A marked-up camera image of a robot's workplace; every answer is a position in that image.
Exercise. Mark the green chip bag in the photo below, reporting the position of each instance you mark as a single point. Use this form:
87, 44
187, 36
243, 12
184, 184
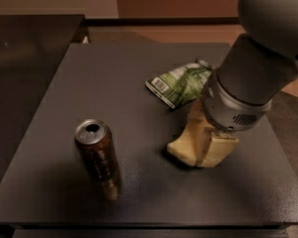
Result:
182, 84

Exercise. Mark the orange soda can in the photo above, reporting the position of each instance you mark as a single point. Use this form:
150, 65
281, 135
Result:
93, 140

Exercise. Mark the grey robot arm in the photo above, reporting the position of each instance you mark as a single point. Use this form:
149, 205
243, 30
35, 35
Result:
237, 94

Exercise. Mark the yellow sponge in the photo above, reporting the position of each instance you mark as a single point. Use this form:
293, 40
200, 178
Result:
203, 147

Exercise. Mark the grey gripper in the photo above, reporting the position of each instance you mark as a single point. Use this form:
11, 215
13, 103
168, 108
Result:
228, 113

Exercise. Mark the dark side table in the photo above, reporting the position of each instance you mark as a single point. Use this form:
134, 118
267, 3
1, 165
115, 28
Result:
31, 50

